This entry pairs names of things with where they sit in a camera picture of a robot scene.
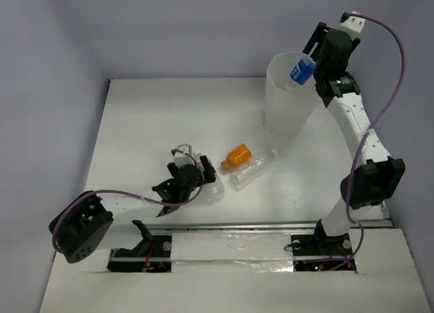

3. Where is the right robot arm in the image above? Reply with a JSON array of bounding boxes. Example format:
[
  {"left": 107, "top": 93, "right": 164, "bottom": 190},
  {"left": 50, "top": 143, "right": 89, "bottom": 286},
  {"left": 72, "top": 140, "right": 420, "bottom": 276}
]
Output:
[{"left": 303, "top": 14, "right": 406, "bottom": 253}]

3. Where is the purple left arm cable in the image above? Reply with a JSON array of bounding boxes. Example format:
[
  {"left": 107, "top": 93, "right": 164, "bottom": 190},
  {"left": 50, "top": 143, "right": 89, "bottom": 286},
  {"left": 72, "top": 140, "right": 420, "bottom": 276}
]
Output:
[{"left": 50, "top": 150, "right": 206, "bottom": 253}]

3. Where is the clear unlabelled plastic bottle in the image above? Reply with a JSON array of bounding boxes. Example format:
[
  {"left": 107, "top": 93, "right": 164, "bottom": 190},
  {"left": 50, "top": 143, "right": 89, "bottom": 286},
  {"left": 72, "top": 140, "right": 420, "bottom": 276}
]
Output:
[{"left": 229, "top": 149, "right": 278, "bottom": 190}]

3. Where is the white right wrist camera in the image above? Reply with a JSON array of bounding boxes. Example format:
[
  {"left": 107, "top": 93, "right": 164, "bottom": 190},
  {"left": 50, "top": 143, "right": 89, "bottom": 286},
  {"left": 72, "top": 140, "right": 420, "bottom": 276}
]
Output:
[{"left": 337, "top": 12, "right": 366, "bottom": 39}]

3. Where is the aluminium rail front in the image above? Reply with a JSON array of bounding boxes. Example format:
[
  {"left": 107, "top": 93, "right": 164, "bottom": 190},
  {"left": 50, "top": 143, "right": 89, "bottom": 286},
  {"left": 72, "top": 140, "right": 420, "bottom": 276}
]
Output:
[{"left": 145, "top": 220, "right": 393, "bottom": 230}]

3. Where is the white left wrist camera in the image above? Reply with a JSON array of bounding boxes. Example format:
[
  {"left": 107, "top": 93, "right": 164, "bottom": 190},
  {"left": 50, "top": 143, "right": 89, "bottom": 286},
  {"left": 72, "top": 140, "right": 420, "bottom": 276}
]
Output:
[{"left": 171, "top": 144, "right": 195, "bottom": 168}]

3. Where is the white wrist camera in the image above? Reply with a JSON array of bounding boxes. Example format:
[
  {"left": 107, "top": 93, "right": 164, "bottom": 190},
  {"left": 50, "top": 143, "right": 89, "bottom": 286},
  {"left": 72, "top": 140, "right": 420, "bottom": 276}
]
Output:
[
  {"left": 171, "top": 144, "right": 195, "bottom": 168},
  {"left": 337, "top": 12, "right": 366, "bottom": 39}
]

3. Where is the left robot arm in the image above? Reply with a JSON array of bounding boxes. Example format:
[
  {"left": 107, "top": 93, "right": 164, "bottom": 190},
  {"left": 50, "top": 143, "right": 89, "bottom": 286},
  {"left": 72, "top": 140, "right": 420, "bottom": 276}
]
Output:
[{"left": 48, "top": 150, "right": 218, "bottom": 264}]

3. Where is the white octagonal bin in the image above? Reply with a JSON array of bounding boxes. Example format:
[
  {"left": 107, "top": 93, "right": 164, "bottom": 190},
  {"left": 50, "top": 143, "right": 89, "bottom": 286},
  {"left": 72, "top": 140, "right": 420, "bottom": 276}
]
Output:
[{"left": 264, "top": 51, "right": 318, "bottom": 138}]

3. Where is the white foam board cover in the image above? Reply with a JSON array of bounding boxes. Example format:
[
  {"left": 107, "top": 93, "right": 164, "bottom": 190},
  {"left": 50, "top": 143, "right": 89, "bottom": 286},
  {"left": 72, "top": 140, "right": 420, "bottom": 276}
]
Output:
[{"left": 41, "top": 226, "right": 430, "bottom": 312}]

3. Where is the blue orange label clear bottle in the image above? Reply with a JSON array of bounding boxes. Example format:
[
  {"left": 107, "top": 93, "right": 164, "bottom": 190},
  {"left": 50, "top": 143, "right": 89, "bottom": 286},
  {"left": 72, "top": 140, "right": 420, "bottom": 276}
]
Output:
[{"left": 201, "top": 172, "right": 225, "bottom": 203}]

